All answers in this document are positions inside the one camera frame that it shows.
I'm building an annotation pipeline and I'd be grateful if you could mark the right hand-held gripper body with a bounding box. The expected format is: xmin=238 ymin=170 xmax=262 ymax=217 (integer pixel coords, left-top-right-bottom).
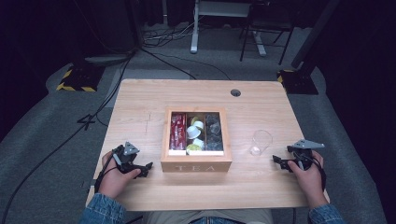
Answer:
xmin=287 ymin=139 xmax=325 ymax=172

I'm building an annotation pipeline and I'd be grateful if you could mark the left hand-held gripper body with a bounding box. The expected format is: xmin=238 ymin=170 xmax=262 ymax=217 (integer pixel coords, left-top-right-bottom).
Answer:
xmin=111 ymin=141 xmax=140 ymax=175

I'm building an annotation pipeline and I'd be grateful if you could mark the clear glass cup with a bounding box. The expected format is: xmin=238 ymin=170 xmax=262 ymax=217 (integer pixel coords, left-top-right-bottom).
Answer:
xmin=249 ymin=129 xmax=274 ymax=157

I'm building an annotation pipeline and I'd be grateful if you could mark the wooden tea box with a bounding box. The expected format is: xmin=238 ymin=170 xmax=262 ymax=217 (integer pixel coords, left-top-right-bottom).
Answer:
xmin=160 ymin=106 xmax=233 ymax=174

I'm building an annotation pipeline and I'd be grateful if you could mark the pile of dark tea bags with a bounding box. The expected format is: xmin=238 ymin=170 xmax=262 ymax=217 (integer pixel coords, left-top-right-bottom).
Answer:
xmin=205 ymin=113 xmax=224 ymax=152

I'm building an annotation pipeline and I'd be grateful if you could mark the person's left hand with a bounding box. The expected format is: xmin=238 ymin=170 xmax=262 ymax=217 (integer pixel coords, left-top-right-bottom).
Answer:
xmin=98 ymin=150 xmax=142 ymax=200

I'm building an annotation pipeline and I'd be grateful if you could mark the person's right hand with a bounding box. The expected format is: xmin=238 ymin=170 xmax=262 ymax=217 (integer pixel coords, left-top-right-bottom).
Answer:
xmin=288 ymin=150 xmax=326 ymax=209

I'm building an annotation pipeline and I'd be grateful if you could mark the bundle of red sachets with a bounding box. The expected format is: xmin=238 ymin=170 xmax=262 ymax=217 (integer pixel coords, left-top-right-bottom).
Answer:
xmin=169 ymin=113 xmax=187 ymax=151

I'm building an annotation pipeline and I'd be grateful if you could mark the large white capsule cup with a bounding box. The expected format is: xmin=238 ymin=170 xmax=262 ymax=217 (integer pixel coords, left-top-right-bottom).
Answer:
xmin=186 ymin=125 xmax=202 ymax=140

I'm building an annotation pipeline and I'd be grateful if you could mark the black yellow striped stand base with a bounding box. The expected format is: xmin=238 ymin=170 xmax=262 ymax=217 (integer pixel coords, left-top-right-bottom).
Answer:
xmin=276 ymin=68 xmax=319 ymax=95
xmin=56 ymin=63 xmax=106 ymax=93

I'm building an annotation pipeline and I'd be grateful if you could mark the dark slanted stand pole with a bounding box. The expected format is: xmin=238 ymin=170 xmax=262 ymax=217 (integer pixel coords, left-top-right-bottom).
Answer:
xmin=290 ymin=0 xmax=341 ymax=69

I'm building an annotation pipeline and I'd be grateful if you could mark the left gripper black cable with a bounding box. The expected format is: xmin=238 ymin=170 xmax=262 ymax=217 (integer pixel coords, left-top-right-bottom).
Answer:
xmin=93 ymin=152 xmax=119 ymax=194

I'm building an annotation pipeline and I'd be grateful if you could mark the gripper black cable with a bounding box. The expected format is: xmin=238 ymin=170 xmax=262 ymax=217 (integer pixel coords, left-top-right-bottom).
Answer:
xmin=93 ymin=152 xmax=119 ymax=194
xmin=310 ymin=154 xmax=328 ymax=191

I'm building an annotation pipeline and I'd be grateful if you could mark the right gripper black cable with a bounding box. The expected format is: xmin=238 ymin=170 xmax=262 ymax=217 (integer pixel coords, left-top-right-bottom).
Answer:
xmin=310 ymin=154 xmax=328 ymax=191

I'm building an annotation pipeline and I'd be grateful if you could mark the long black floor cable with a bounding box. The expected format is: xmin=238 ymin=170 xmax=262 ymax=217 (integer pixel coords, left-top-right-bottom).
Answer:
xmin=0 ymin=55 xmax=134 ymax=220

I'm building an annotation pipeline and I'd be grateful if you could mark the tangle of floor cables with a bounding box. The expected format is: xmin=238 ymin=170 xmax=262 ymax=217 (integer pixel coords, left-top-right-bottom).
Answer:
xmin=142 ymin=21 xmax=195 ymax=49

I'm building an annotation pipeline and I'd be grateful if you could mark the black metal chair frame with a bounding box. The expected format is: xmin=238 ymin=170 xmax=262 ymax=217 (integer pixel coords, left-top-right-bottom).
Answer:
xmin=239 ymin=0 xmax=295 ymax=66

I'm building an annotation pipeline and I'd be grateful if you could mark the white desk frame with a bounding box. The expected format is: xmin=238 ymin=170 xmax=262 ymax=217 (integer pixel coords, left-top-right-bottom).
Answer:
xmin=190 ymin=0 xmax=268 ymax=58

